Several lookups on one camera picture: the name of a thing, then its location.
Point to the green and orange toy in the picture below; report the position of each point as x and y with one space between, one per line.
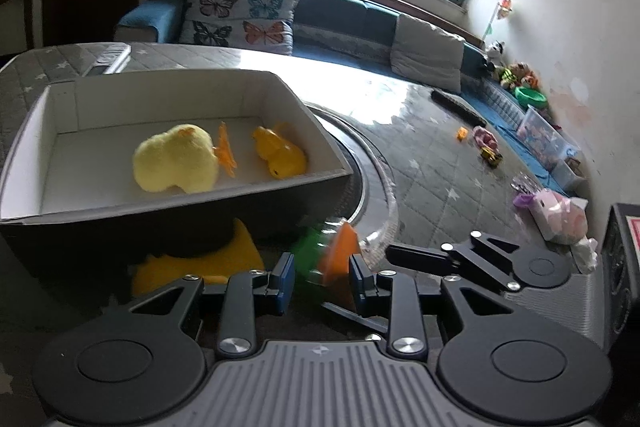
340 257

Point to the yellow plush toy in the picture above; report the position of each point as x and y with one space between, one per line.
235 257

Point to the orange plastic toy piece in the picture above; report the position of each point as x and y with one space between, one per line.
226 152

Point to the dark wooden cabinet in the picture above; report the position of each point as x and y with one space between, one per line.
15 14

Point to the round glass turntable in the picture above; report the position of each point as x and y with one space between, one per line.
372 187

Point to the grey cushion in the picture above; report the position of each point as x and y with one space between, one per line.
427 52

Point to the yellow toy truck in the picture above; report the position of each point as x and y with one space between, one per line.
492 155

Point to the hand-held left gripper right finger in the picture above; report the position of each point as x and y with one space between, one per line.
357 280

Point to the butterfly print pillow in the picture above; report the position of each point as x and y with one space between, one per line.
240 9

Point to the pink white plastic bag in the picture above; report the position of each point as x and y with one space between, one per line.
557 213

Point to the pink toy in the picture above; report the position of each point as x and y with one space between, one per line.
485 138

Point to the grey remote control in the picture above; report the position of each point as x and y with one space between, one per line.
107 59

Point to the green plastic bowl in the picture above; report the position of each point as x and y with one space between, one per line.
531 96

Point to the small orange toy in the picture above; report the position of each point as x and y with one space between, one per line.
461 134

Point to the stuffed toys pile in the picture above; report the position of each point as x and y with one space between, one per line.
517 74

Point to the black remote control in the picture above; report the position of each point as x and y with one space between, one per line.
457 107

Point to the grey cardboard box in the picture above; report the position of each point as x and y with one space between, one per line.
150 102

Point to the clear plastic storage box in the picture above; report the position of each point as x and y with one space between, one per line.
542 133

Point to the yellow plush duck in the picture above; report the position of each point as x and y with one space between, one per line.
172 159

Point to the blue sofa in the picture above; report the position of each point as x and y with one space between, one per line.
350 14

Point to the purple toy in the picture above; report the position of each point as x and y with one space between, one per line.
523 200

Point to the colourful pinwheel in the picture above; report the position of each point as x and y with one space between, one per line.
502 8

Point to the black and white plush toy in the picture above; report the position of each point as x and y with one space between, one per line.
494 52

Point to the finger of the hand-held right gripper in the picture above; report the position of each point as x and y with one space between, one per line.
425 257
356 318

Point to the grey quilted desktop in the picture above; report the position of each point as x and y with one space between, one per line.
440 187

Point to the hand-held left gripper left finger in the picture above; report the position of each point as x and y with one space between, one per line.
286 278

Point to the yellow rubber duck toy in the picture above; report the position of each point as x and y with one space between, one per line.
279 152

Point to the white tissue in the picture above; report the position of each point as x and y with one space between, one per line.
585 253

